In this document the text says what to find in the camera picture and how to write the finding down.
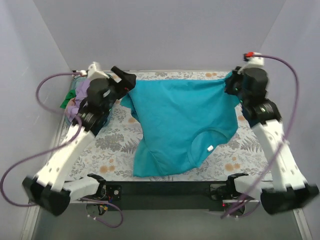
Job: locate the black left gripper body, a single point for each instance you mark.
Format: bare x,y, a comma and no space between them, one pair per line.
124,79

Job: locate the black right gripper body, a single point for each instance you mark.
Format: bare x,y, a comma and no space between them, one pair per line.
231,85

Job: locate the teal t-shirt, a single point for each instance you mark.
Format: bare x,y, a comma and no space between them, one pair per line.
182,122

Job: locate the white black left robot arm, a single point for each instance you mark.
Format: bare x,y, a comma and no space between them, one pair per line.
49,188

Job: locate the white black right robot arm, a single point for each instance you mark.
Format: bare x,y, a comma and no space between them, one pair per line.
288,189

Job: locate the lavender t-shirt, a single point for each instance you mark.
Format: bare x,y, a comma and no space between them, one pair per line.
79,88

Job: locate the clear teal plastic basket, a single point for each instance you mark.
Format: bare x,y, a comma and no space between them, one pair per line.
96,108

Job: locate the green t-shirt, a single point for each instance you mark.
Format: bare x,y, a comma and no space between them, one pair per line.
67,98

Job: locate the floral patterned table mat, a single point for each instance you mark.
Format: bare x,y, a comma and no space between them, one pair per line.
111,154

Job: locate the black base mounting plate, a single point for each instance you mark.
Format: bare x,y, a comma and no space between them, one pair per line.
167,195

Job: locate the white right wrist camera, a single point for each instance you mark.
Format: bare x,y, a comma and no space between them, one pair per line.
253,60

